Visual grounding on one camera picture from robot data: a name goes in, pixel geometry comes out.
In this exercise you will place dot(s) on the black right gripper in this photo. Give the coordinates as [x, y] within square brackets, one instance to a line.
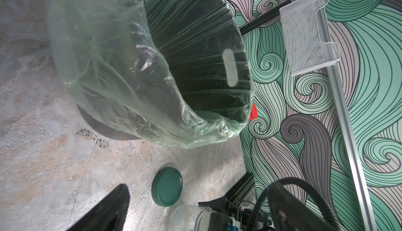
[222, 215]

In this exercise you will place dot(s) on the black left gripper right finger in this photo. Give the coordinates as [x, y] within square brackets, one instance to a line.
[290, 214]

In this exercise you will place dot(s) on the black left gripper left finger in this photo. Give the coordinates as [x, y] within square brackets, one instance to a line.
[108, 215]

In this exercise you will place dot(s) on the glass oatmeal jar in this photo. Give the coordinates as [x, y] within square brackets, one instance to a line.
[190, 218]

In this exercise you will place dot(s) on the green jar lid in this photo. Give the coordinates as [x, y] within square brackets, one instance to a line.
[167, 187]

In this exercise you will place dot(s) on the red-lidded oatmeal jar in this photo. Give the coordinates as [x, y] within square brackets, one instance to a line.
[253, 113]

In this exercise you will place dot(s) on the black bin with green liner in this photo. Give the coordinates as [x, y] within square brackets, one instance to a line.
[173, 72]

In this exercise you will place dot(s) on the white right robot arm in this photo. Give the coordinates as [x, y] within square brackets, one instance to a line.
[261, 218]

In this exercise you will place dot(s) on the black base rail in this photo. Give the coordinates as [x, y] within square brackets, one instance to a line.
[241, 189]

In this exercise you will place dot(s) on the aluminium wall rail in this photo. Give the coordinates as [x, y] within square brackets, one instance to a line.
[350, 143]

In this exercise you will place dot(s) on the clear acrylic wall holder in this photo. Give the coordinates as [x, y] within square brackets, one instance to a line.
[305, 50]

